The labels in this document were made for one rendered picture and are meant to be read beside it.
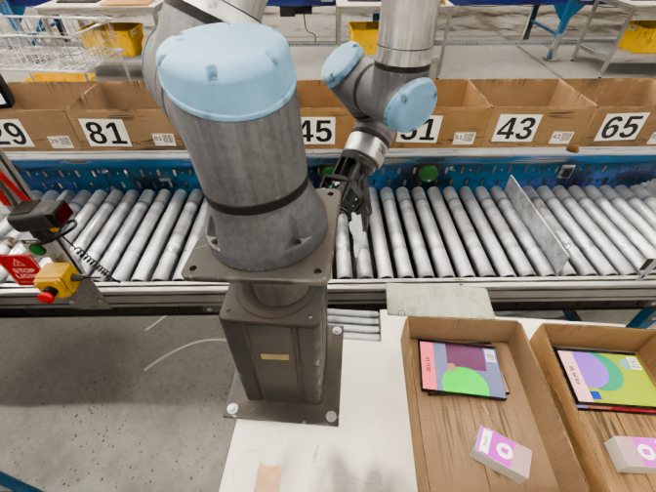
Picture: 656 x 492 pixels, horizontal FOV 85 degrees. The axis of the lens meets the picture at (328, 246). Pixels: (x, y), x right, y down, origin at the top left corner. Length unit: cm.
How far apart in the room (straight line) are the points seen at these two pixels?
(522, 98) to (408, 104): 133
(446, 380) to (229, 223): 64
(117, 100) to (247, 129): 153
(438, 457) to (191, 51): 83
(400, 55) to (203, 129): 32
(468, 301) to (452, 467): 46
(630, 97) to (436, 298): 141
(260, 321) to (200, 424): 118
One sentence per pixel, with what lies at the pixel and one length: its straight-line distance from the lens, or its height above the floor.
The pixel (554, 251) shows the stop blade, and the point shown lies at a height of 78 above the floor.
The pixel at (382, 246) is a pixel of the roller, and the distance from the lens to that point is 123.
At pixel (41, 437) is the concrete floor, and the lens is 205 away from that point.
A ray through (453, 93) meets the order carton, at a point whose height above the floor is 99.
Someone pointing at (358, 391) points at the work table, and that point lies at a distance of 93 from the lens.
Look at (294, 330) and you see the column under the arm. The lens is 65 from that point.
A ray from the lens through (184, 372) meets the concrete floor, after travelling 191.
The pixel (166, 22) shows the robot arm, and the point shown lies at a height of 147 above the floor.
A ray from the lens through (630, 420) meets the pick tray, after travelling 111.
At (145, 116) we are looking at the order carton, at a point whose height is 102.
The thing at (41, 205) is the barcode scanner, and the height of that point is 109.
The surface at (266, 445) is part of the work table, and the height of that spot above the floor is 75.
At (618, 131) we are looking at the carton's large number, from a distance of 185.
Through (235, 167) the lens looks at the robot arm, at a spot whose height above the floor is 137.
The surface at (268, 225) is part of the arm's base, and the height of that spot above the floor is 128.
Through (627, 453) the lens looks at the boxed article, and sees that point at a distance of 101.
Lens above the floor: 159
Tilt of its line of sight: 43 degrees down
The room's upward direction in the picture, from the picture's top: straight up
